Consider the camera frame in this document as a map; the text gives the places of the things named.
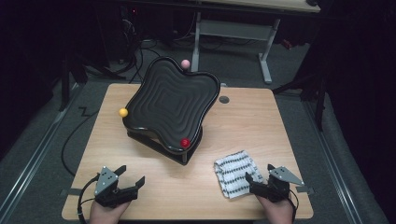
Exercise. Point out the desk with grey metal legs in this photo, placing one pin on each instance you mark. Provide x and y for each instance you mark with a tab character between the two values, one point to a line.
233	29

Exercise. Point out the pink ball knob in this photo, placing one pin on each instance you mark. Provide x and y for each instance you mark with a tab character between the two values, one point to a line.
185	63

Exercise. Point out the aluminium floor rail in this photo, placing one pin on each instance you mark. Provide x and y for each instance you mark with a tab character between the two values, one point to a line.
333	161
34	146

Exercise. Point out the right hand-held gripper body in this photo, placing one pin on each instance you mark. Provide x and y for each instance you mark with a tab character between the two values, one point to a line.
277	186

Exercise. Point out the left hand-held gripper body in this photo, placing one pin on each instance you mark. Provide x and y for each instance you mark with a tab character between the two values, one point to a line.
107	183

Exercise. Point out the person's left hand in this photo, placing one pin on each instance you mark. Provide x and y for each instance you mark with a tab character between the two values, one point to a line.
107	214

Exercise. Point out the red ball knob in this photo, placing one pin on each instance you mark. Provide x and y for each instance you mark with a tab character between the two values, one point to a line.
185	142

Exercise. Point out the round grey table grommet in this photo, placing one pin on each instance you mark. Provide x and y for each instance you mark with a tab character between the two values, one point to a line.
223	99

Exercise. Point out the white black-striped cloth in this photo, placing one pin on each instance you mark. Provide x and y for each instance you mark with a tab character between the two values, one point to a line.
232	174

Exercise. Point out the yellow ball knob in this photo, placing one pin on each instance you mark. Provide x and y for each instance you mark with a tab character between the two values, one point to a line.
123	112

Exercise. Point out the person's right hand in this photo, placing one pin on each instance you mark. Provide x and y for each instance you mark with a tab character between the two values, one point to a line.
275	211

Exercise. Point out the black metal stand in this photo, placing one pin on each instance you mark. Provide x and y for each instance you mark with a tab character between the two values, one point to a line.
317	93
65	84

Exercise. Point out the grey tape strip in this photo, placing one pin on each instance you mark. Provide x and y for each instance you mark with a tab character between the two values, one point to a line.
73	192
306	189

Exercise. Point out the black wavy tray with stand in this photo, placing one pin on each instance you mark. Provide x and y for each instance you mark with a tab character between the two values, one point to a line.
171	102

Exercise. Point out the small grey table clip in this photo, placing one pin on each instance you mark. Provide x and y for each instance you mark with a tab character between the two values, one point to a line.
223	84

